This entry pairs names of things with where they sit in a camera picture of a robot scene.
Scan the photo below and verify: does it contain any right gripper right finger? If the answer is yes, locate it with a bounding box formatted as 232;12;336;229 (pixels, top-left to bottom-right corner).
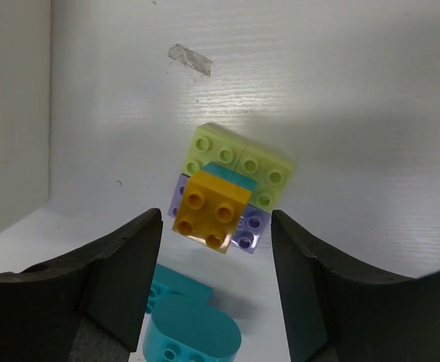
271;210;440;361

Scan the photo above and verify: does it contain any teal lego brick stack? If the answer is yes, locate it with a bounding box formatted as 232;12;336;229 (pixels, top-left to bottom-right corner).
142;264;242;362

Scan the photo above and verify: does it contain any clear tape scrap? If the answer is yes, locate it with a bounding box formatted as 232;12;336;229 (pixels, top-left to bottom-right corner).
168;44;212;76

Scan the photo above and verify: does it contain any small white container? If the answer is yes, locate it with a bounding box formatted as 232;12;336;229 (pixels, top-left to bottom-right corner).
0;1;52;233

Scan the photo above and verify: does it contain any green lego plate in stack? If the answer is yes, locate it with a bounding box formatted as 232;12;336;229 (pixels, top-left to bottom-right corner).
182;123;295;213

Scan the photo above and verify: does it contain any teal lego in stack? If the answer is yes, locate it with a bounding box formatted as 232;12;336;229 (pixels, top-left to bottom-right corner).
202;162;257;192

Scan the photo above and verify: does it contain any purple lego plate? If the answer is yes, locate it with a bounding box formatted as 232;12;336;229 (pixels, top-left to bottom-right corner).
167;173;271;254

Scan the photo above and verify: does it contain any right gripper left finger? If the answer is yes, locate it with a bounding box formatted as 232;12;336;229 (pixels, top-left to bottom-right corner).
0;208;163;361

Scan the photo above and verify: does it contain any yellow square lego brick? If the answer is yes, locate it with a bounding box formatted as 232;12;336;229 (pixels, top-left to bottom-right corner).
173;170;252;253

